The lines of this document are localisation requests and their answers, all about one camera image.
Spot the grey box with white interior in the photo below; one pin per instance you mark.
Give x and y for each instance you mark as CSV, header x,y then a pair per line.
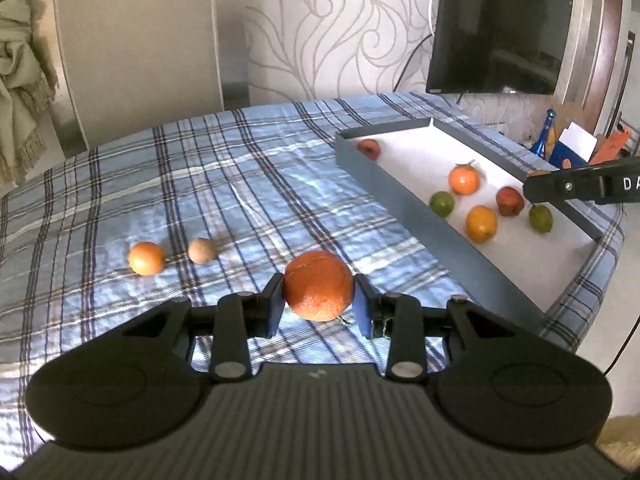
x,y
525,260

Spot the blue plaid blanket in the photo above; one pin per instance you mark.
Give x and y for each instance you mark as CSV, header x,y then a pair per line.
x,y
200,170

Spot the red apple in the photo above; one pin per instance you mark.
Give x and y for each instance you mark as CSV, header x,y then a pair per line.
x,y
369,149
510,200

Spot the white card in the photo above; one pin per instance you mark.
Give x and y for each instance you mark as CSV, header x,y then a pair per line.
x,y
579,139

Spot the brown cardboard box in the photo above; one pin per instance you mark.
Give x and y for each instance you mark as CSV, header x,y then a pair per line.
x,y
567,115

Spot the beige fuzzy rug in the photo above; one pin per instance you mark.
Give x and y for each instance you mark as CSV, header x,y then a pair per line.
x,y
622,440

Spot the brown kiwi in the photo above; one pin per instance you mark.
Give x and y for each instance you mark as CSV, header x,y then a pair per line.
x,y
201,250

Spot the brown wooden door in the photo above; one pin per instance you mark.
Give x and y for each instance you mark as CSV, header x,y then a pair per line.
x,y
602,60

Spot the large dark orange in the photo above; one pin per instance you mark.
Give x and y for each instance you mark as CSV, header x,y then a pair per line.
x,y
318,285

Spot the green lime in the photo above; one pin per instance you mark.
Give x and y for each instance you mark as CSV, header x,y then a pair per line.
x,y
442,203
540,218

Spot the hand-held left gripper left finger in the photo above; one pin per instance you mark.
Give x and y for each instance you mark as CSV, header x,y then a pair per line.
x,y
274,307

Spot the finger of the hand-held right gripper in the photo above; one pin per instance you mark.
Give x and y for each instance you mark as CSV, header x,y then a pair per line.
x,y
585,185

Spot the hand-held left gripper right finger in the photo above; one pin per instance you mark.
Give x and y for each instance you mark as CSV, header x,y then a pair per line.
x,y
362,307

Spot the beige tied curtain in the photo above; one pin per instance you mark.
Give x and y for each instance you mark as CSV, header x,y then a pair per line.
x,y
20,85

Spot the tangerine with green stem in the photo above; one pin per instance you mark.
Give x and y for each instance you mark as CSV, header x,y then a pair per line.
x,y
464,180

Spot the small orange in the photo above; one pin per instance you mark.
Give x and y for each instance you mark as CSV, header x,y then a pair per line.
x,y
481,223
146,258

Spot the silver wall trim strip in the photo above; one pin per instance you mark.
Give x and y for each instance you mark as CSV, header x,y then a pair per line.
x,y
67,60
236,35

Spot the blue glass bottle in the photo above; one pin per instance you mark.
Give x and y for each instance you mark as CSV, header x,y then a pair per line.
x,y
544,135

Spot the orange plastic tool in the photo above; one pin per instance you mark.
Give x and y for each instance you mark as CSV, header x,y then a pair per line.
x,y
610,146

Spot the black flat television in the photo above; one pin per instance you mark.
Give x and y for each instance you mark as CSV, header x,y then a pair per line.
x,y
500,25

